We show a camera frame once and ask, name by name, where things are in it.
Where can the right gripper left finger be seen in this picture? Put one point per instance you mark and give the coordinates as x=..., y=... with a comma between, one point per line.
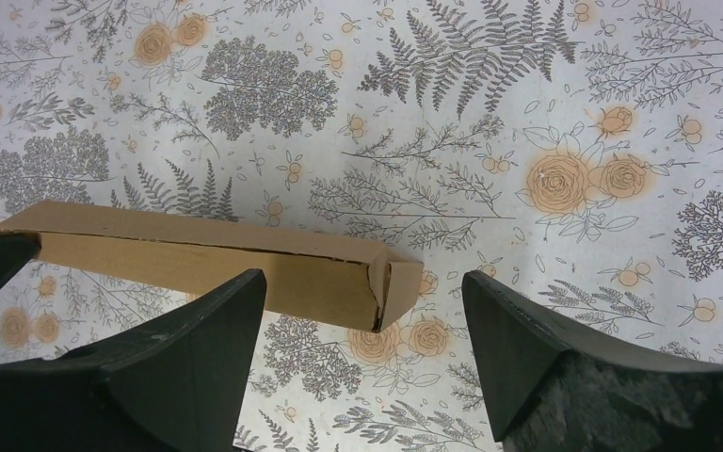
x=174, y=383

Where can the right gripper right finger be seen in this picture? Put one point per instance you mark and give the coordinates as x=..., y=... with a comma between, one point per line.
x=547, y=379

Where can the brown cardboard paper box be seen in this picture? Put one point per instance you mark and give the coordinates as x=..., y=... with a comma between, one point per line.
x=347, y=282

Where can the floral patterned table mat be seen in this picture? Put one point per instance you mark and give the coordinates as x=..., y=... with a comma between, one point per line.
x=570, y=149

